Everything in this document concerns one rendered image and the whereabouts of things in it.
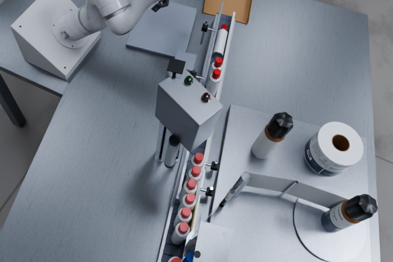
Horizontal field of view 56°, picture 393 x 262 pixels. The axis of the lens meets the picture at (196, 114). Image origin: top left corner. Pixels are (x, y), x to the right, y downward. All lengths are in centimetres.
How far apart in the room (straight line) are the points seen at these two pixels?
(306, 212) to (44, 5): 144
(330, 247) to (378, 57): 232
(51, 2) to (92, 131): 62
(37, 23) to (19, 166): 110
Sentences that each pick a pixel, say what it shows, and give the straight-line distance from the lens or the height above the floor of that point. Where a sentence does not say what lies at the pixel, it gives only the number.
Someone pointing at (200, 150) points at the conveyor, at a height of 88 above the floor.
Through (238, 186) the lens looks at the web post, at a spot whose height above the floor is 99.
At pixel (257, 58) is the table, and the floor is 83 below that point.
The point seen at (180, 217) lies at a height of 104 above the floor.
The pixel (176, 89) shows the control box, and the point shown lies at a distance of 102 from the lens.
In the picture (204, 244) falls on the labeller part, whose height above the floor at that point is 114.
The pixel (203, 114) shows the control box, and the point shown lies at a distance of 99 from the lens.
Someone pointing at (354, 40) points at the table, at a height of 83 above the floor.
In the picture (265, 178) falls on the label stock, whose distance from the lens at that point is 146.
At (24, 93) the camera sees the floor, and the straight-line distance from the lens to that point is 284.
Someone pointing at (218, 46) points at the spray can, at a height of 93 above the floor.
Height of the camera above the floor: 233
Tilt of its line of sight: 60 degrees down
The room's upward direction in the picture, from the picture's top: 17 degrees clockwise
